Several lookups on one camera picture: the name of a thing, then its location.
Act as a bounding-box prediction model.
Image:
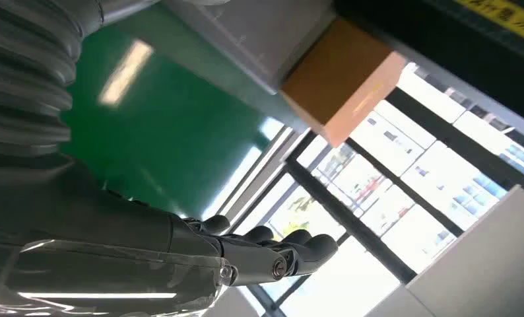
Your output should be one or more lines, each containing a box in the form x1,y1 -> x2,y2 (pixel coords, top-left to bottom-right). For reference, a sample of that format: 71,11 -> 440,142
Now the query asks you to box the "green conveyor belt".
59,4 -> 309,220

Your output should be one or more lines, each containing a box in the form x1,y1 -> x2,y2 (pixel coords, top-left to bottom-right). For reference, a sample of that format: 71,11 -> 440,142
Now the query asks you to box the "brown cardboard box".
280,17 -> 408,149

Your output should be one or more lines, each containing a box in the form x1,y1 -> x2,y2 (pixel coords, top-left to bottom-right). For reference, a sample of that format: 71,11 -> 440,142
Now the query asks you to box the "black scanner machine column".
331,0 -> 524,129

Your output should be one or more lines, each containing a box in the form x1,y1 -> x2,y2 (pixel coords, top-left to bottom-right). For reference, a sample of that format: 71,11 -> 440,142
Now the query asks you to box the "yellow column label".
456,0 -> 524,40

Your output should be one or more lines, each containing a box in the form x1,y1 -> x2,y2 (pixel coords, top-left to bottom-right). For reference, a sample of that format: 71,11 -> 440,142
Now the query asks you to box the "grey scanner base plate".
161,0 -> 337,95

